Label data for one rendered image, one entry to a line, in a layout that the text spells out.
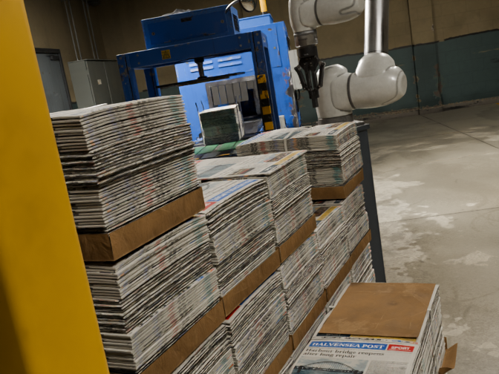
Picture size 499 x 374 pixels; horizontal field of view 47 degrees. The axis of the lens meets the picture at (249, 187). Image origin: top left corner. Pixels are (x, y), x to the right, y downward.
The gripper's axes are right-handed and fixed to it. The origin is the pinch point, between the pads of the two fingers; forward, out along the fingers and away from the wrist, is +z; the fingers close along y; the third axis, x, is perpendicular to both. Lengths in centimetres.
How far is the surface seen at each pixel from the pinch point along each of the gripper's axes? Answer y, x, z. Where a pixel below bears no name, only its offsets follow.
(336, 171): 16.3, -36.0, 23.0
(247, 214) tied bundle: 19, -112, 16
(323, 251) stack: 19, -68, 40
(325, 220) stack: 18, -59, 33
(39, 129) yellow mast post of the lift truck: 38, -184, -13
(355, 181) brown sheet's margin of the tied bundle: 18.0, -21.2, 30.1
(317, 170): 9.6, -36.1, 21.9
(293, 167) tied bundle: 18, -79, 12
